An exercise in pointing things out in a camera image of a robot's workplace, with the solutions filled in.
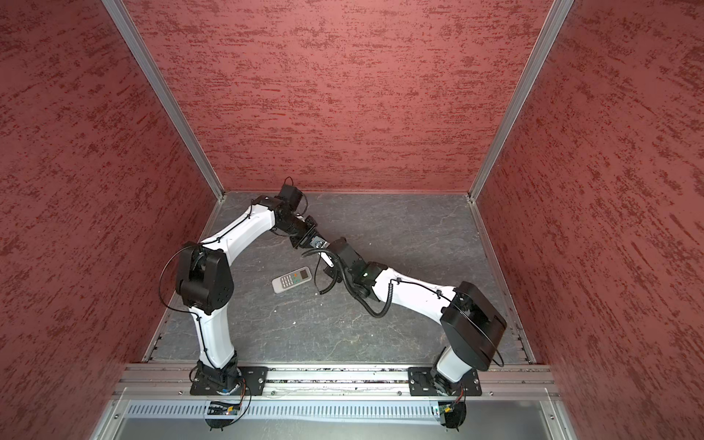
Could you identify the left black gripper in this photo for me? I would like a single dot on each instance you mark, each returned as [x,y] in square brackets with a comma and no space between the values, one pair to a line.
[311,233]

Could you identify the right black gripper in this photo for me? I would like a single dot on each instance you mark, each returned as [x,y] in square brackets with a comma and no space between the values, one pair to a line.
[332,270]

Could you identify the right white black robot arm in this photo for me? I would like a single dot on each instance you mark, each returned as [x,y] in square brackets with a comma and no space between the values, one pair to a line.
[472,325]

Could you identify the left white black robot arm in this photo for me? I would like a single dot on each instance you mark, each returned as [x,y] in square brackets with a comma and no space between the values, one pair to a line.
[205,284]

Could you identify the grey remote control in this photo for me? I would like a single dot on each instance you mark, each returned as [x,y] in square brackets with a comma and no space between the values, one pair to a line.
[291,280]

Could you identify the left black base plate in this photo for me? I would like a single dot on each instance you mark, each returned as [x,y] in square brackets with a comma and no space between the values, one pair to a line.
[238,381]

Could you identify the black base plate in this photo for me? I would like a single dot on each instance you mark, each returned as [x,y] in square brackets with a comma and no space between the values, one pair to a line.
[238,381]
[426,381]

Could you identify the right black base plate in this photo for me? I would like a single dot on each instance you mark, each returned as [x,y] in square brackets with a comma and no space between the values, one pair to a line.
[426,381]

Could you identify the white slotted cable duct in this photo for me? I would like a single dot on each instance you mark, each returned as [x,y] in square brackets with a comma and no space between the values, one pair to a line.
[416,412]

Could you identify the left aluminium corner post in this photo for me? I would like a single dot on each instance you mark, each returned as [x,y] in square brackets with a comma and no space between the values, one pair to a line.
[118,12]

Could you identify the aluminium corner post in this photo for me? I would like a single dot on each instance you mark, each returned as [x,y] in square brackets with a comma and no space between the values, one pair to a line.
[547,36]
[118,12]

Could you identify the right aluminium corner post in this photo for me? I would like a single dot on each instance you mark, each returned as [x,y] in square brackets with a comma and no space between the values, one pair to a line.
[547,36]

